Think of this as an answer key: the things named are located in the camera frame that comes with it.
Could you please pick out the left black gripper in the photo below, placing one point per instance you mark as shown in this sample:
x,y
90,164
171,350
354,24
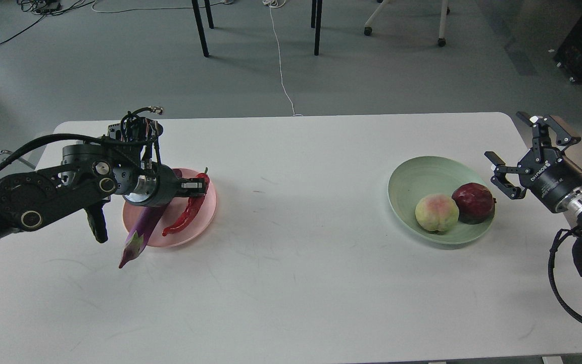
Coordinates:
x,y
157,191

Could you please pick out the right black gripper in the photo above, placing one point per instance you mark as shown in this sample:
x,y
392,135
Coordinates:
x,y
549,176

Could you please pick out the red chili pepper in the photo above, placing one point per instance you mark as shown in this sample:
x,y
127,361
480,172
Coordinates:
x,y
191,210

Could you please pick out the red pomegranate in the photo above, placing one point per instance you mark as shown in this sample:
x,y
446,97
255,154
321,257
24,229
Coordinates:
x,y
475,203

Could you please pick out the purple eggplant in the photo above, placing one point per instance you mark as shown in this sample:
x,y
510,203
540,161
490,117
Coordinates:
x,y
141,232

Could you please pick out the green pink peach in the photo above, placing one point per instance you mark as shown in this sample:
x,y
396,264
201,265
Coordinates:
x,y
437,213

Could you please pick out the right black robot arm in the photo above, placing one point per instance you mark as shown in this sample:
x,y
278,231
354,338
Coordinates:
x,y
573,203

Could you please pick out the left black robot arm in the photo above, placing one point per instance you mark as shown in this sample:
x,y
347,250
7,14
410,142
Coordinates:
x,y
125,161

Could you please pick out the pink plate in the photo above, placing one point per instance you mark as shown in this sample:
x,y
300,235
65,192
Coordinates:
x,y
199,224

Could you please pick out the green plate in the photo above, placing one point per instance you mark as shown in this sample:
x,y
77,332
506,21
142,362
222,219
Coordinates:
x,y
425,175

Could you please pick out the white chair base wheels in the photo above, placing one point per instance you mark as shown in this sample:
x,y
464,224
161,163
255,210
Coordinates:
x,y
445,11

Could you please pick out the black table legs left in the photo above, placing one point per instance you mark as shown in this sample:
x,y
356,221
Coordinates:
x,y
196,10

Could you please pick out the black table legs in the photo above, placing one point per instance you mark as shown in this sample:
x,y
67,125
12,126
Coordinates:
x,y
196,10
315,23

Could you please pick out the black table legs right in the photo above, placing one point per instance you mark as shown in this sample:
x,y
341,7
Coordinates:
x,y
315,23

